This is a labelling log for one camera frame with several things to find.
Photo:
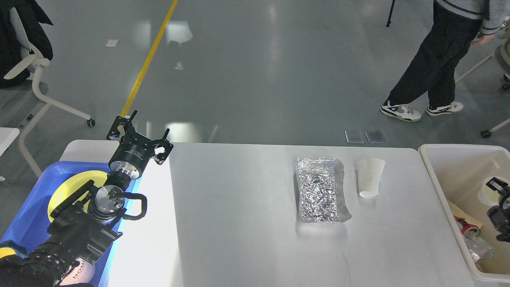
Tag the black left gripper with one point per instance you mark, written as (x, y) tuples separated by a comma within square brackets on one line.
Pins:
[(131, 157)]

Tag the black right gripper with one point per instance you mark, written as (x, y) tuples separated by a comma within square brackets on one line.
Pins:
[(499, 214)]

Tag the white paper cup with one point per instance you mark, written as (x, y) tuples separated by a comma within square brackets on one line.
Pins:
[(488, 196), (369, 172)]

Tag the brown paper bag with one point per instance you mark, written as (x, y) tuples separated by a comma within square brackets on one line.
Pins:
[(490, 269)]

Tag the crushed red can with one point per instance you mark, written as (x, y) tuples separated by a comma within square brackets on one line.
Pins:
[(468, 230)]

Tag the clear plastic bag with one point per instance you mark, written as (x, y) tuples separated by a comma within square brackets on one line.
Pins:
[(479, 248)]

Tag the yellow plate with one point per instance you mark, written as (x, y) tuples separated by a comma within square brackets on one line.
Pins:
[(69, 186)]

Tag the pink mug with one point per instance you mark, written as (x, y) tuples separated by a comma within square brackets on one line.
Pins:
[(82, 273)]

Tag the silver foil bag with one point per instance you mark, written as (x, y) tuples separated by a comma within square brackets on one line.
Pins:
[(320, 186)]

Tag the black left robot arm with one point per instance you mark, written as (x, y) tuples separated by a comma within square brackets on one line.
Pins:
[(83, 223)]

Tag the person hand at hip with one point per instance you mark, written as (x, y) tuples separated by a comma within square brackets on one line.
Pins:
[(482, 39)]

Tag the beige plastic bin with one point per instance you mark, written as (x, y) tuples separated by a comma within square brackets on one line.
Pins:
[(457, 172)]

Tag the white chair leg with caster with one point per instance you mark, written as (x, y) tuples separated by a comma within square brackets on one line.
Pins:
[(488, 133)]

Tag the white green sneaker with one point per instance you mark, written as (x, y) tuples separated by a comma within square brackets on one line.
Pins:
[(453, 107), (400, 112)]

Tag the white office chair right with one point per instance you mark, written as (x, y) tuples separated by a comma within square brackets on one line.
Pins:
[(500, 55)]

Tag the white office chair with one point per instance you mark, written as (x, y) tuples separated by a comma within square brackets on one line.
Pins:
[(500, 55), (34, 61)]

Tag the white office chair left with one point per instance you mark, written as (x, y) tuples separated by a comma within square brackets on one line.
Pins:
[(34, 61)]

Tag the white side table corner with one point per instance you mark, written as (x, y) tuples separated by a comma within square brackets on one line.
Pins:
[(7, 137)]

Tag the person legs black trousers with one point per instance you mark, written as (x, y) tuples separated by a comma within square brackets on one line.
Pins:
[(432, 68)]

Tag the floor socket plate right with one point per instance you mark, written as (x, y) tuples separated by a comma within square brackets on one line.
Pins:
[(375, 136)]

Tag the floor socket plate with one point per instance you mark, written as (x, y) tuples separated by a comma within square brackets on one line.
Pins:
[(375, 136), (354, 137)]

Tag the floor socket plate left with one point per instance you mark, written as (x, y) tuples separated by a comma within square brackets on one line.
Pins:
[(354, 137)]

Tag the blue mug yellow inside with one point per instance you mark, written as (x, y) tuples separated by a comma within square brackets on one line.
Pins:
[(11, 248)]

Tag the person grey striped sweater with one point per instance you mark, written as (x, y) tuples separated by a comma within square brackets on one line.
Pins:
[(490, 12)]

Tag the black tripod leg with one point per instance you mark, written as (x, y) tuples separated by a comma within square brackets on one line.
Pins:
[(390, 13)]

